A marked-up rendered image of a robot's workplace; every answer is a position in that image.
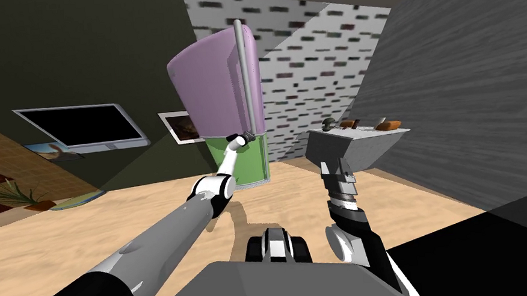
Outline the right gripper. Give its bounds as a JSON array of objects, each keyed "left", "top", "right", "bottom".
[{"left": 319, "top": 157, "right": 359, "bottom": 201}]

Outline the blue and orange wall picture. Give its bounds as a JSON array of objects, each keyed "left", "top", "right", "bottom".
[{"left": 23, "top": 138, "right": 85, "bottom": 166}]

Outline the pale blue green rug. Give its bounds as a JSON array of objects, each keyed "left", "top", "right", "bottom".
[{"left": 48, "top": 189, "right": 108, "bottom": 213}]

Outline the grey fridge handle bar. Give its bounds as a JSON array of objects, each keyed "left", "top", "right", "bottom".
[{"left": 232, "top": 19, "right": 259, "bottom": 138}]

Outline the purple fridge door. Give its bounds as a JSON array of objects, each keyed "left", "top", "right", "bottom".
[{"left": 163, "top": 22, "right": 268, "bottom": 146}]

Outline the grey counter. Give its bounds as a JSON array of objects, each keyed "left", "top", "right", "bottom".
[{"left": 301, "top": 109, "right": 415, "bottom": 177}]

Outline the green fridge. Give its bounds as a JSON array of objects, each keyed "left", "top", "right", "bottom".
[{"left": 206, "top": 132, "right": 273, "bottom": 191}]

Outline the brown framed wall picture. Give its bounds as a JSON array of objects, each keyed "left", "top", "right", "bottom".
[{"left": 157, "top": 108, "right": 206, "bottom": 147}]

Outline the black flat screen television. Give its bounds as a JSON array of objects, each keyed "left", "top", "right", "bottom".
[{"left": 12, "top": 96, "right": 153, "bottom": 161}]

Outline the potted green plant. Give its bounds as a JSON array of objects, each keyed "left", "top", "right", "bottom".
[{"left": 0, "top": 174, "right": 58, "bottom": 217}]

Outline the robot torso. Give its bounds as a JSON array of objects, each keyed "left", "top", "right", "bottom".
[{"left": 125, "top": 213, "right": 420, "bottom": 296}]

